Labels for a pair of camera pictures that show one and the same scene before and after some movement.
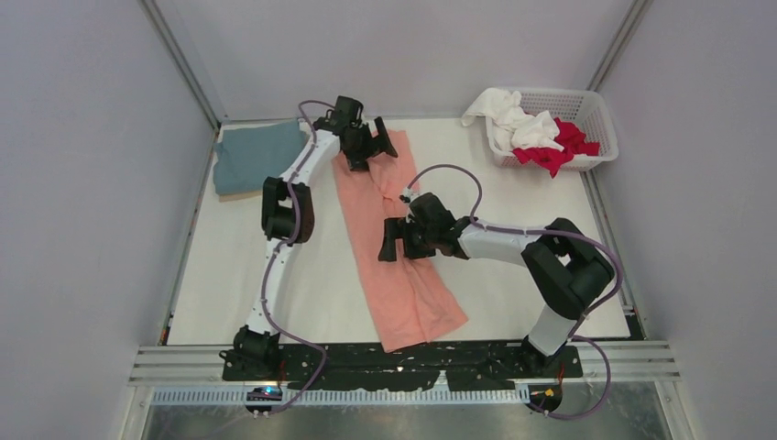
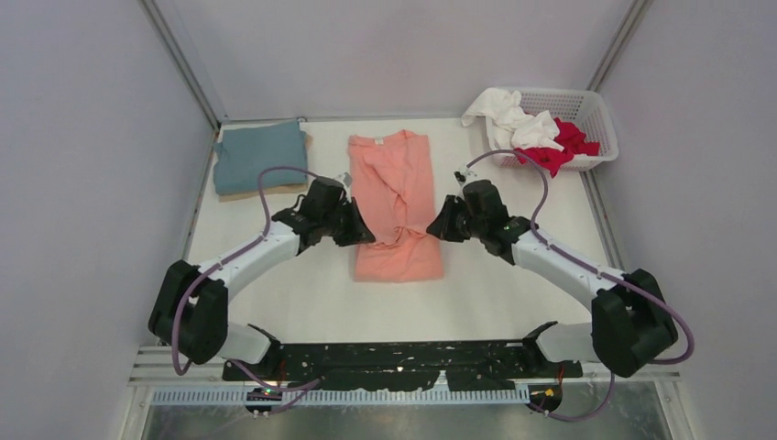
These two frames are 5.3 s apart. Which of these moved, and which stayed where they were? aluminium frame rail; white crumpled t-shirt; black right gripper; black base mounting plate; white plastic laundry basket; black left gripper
Moved: black right gripper; black left gripper
Stayed: black base mounting plate; white crumpled t-shirt; white plastic laundry basket; aluminium frame rail
